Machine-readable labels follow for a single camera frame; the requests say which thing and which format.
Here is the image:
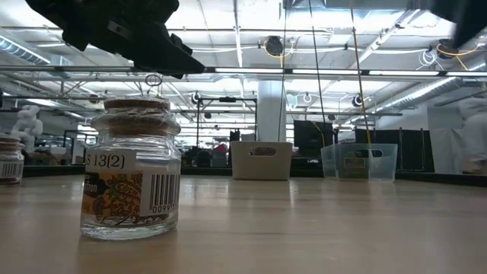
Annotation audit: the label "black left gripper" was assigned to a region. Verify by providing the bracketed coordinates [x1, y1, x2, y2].
[24, 0, 206, 80]

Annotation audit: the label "cork-topped glass saffron jar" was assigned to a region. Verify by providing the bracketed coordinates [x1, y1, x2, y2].
[78, 97, 183, 241]
[0, 132, 26, 186]

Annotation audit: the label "black green spice tin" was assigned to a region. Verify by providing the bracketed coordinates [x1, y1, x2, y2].
[343, 156, 367, 170]

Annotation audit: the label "white column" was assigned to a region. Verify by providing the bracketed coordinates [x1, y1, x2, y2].
[257, 79, 287, 142]

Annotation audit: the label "horizontal metal pipe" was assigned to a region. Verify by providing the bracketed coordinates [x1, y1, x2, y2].
[0, 94, 106, 102]

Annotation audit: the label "light grey plastic bin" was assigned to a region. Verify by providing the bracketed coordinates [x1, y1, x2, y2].
[230, 140, 294, 182]

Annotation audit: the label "black screen panel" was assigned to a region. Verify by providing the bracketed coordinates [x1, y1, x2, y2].
[293, 120, 336, 159]

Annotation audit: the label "white robot figure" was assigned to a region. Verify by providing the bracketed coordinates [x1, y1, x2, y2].
[10, 104, 43, 153]

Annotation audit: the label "clear plastic bin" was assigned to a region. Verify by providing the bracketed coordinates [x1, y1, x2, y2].
[320, 142, 399, 182]

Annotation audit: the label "black partition panels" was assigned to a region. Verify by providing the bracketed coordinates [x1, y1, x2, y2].
[353, 128, 435, 173]

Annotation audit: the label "white board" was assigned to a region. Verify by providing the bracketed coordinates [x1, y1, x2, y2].
[428, 127, 461, 175]

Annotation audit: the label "hanging wire ring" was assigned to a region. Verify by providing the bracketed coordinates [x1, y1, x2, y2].
[144, 74, 164, 88]

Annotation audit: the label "black metal stand frame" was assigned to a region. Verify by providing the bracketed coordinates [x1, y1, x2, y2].
[196, 97, 259, 148]

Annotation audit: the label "black ceiling cable reel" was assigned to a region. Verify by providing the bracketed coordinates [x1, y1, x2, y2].
[435, 37, 460, 60]
[264, 35, 285, 57]

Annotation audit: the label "black hanging cable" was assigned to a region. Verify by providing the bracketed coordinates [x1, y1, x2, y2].
[308, 0, 328, 129]
[277, 0, 287, 142]

